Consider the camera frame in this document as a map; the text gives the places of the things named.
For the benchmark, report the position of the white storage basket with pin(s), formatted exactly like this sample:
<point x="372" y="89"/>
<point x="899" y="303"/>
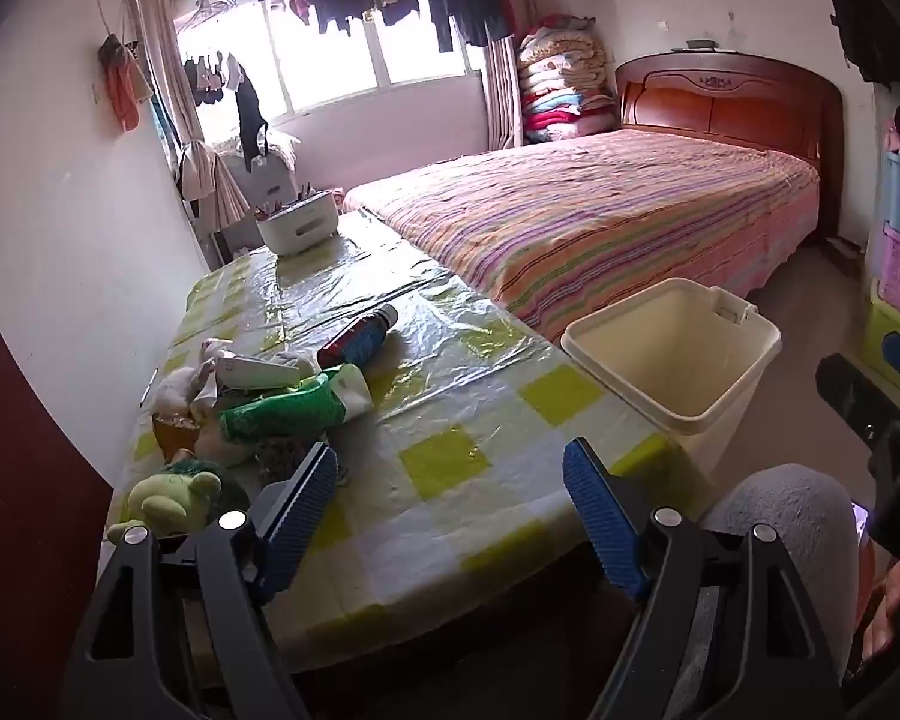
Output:
<point x="300" y="229"/>

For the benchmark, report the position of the white tube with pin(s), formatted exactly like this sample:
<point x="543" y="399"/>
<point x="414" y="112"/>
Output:
<point x="259" y="373"/>

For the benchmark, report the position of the beige hanging garments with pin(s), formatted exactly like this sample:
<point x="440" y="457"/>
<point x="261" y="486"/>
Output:
<point x="202" y="180"/>

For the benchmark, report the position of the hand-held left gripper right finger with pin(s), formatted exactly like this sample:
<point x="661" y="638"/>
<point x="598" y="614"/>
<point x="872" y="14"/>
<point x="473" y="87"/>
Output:
<point x="596" y="525"/>

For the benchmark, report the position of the cream plastic trash bin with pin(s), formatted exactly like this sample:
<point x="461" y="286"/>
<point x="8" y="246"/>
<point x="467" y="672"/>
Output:
<point x="667" y="360"/>

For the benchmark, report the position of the green plush toy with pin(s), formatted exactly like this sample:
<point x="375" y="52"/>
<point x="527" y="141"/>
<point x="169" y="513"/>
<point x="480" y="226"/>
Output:
<point x="157" y="499"/>

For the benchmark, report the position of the person's leg in grey trousers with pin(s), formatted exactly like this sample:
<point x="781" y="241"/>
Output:
<point x="787" y="510"/>

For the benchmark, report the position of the striped curtain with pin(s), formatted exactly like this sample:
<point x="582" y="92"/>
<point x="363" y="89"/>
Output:
<point x="502" y="97"/>

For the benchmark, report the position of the wooden bedside step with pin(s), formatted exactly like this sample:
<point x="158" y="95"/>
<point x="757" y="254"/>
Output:
<point x="844" y="244"/>

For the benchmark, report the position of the red and blue bottle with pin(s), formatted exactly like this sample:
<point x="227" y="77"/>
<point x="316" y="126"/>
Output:
<point x="356" y="337"/>

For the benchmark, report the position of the orange cloth on hook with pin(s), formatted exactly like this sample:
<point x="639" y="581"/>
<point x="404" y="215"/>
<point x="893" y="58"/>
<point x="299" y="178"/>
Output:
<point x="124" y="90"/>

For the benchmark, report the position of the green and white plastic packet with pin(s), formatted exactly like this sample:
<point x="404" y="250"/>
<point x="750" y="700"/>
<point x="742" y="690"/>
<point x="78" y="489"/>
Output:
<point x="285" y="409"/>

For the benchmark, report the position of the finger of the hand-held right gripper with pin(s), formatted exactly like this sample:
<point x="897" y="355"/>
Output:
<point x="851" y="394"/>

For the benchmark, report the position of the smartphone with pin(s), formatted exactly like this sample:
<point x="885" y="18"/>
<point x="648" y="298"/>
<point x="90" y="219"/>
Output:
<point x="859" y="521"/>

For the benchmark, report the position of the white plastic cabinet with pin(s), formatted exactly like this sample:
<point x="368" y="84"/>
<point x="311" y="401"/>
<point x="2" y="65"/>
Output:
<point x="270" y="180"/>

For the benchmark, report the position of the clip hanger with small garments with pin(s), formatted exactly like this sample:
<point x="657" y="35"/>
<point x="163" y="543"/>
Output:
<point x="206" y="82"/>

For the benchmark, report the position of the stack of folded quilts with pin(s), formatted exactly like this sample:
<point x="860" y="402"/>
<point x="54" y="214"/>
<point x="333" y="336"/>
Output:
<point x="562" y="75"/>

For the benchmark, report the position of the window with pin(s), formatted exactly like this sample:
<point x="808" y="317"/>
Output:
<point x="412" y="52"/>

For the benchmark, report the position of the small patterned packet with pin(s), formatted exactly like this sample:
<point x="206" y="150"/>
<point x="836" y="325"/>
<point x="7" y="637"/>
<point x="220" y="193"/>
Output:
<point x="277" y="457"/>

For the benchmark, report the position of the small orange item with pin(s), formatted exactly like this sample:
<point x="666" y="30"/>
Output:
<point x="172" y="435"/>

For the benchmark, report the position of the person's right hand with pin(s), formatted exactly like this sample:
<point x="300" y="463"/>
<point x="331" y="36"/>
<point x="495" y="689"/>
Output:
<point x="892" y="607"/>

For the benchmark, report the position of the black hanging garment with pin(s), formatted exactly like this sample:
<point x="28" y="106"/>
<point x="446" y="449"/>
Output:
<point x="251" y="112"/>

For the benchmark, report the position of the beige curtain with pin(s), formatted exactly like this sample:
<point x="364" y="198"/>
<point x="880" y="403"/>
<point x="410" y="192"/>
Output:
<point x="161" y="52"/>

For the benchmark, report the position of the bed with striped sheet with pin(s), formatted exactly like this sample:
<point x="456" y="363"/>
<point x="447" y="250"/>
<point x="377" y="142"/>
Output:
<point x="607" y="195"/>

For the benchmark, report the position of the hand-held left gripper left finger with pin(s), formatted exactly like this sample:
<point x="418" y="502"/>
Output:
<point x="304" y="510"/>

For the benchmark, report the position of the bunch of pencils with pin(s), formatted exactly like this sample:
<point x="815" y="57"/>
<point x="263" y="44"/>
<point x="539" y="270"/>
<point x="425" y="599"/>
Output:
<point x="277" y="208"/>

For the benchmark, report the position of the wooden headboard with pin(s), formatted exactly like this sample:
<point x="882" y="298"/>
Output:
<point x="720" y="101"/>

